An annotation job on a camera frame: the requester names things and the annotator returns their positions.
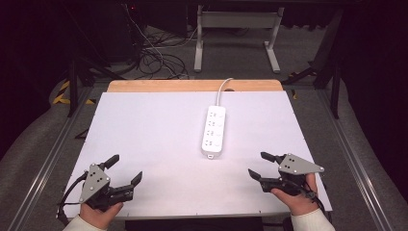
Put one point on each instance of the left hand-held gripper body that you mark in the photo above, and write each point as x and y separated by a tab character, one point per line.
94	184

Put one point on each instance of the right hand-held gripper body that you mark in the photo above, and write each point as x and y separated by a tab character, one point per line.
296	166

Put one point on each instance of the white power strip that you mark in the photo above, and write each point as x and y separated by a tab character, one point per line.
214	133

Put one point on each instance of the person's left hand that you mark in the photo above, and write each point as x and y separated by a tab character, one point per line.
96	215

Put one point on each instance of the person's right hand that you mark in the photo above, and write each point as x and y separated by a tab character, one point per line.
298	202

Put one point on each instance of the white table cover board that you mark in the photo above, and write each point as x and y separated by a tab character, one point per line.
160	141

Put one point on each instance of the yellow black hazard tape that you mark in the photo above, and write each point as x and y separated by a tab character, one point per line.
61	94

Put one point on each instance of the black metal stand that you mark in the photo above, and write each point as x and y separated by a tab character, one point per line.
73	86
335	86

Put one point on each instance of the aluminium floor rail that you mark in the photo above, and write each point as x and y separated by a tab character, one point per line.
352	160
41	168

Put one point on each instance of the white metal desk frame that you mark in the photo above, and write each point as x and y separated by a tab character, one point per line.
237	20

